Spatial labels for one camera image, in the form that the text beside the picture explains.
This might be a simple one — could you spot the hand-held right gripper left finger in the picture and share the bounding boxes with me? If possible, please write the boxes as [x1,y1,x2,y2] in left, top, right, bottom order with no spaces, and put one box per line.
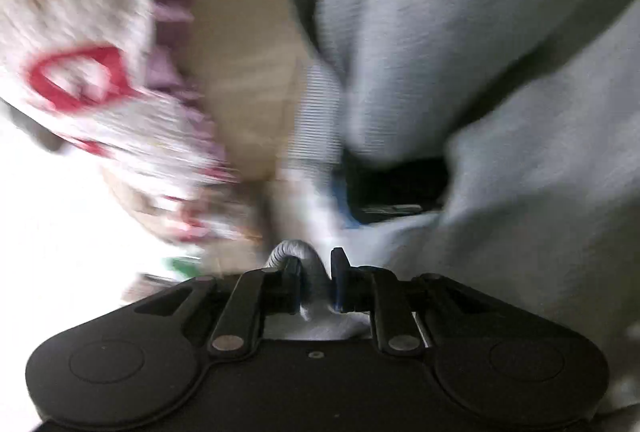
[132,256,305,358]

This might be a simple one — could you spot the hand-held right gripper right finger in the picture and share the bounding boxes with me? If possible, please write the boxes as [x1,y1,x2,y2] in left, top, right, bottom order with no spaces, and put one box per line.
[329,247,493,356]

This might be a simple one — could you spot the grey sweater with black print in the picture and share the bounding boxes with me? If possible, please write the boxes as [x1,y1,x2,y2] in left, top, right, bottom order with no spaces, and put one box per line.
[265,0,640,415]

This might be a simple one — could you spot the large cardboard box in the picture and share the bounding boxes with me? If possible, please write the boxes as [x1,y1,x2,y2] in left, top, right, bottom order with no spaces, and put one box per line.
[192,0,321,185]

